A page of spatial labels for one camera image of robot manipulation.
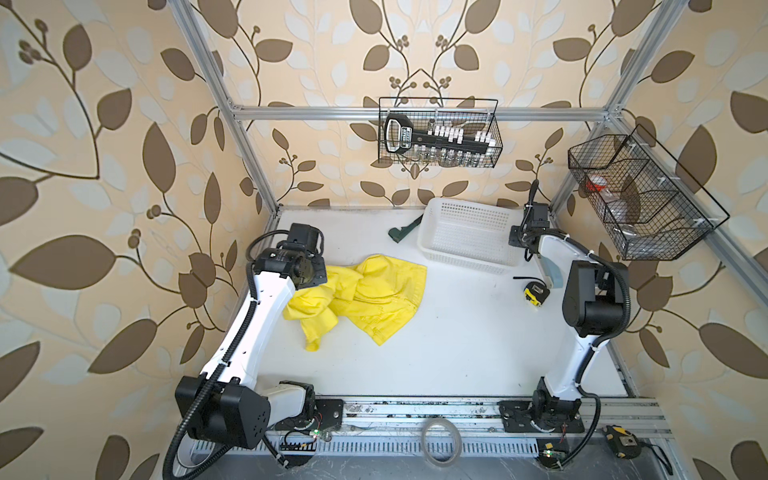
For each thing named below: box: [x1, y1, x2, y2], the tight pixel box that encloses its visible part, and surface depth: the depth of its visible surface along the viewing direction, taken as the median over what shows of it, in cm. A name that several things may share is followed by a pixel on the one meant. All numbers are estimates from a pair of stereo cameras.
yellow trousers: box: [283, 254, 428, 351], surface depth 93 cm
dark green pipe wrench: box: [388, 214, 424, 243], surface depth 114 cm
